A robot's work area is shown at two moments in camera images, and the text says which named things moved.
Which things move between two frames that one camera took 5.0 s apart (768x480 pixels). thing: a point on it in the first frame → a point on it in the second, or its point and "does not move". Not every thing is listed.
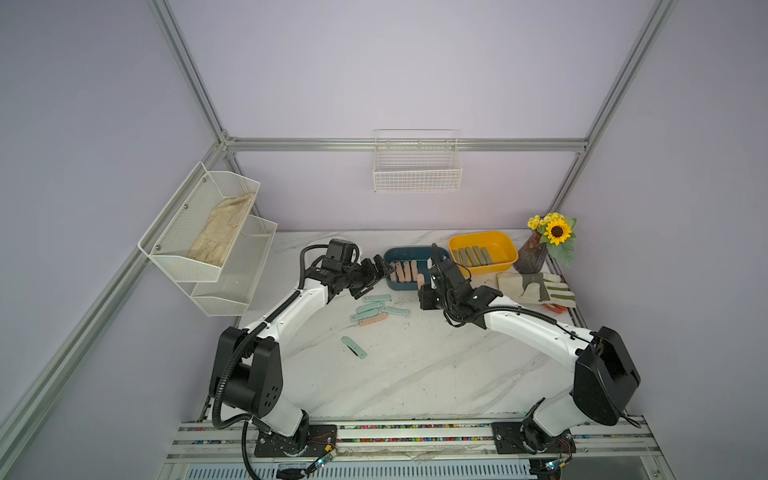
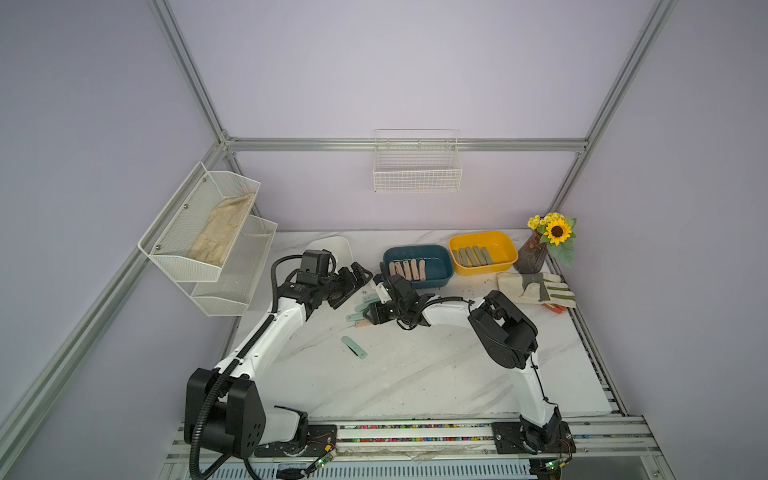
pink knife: [400, 272] does not move
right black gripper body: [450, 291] → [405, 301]
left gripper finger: [382, 266] → [361, 275]
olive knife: [487, 258] does not move
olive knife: [479, 255] does not move
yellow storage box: [501, 245] does not move
